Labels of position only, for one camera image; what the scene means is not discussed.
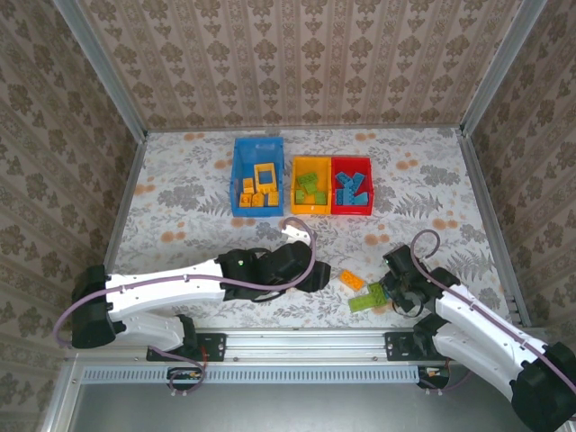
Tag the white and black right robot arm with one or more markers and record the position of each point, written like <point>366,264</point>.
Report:
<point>472,324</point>

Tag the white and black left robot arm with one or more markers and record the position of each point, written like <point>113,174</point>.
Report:
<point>171,290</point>

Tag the long green lego brick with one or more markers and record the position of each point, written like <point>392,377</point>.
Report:
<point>360,304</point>

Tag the black connector box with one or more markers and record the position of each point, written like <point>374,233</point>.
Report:
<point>184,373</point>
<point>434,372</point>

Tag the red plastic bin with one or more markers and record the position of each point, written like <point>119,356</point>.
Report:
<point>360,165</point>

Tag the yellow plastic bin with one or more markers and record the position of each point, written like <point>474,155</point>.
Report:
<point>321,167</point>

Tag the blue plastic bin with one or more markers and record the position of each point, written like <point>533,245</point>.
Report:
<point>245,157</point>

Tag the grey metal panel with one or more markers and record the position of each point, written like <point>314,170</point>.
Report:
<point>292,409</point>

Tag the floral table cover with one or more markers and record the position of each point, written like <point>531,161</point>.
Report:
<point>189,180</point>

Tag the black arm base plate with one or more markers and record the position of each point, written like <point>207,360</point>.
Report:
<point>396,346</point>
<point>216,346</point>

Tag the aluminium mounting rail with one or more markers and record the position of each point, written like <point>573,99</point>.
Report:
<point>306,344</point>

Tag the yellow lego window frame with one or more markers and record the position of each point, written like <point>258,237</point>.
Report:
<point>265,186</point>

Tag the aluminium table side rail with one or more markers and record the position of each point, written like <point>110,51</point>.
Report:
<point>491,225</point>
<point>118,225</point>

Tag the aluminium table end rail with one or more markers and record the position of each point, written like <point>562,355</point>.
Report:
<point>405,128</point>

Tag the aluminium frame post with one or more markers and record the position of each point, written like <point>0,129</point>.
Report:
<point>501,67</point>
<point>102,67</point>

